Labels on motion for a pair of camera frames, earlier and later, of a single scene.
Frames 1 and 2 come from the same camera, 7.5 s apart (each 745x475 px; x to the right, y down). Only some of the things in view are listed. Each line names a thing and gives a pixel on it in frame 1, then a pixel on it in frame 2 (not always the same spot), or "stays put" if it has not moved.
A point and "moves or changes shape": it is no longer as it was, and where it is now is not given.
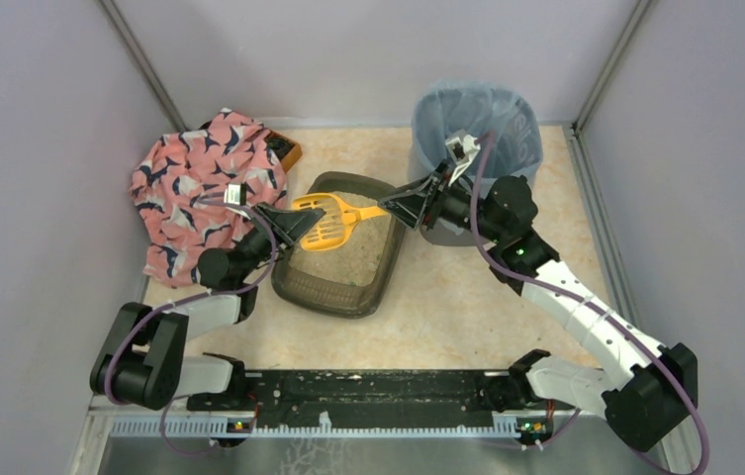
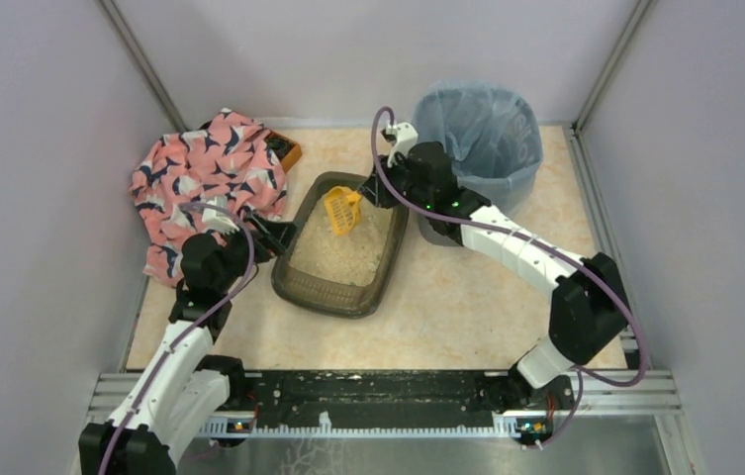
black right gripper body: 430,204 to 380,190
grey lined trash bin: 514,146 stays put
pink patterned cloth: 178,191 stays put
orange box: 287,150 stays put
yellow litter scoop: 333,227 moves or changes shape
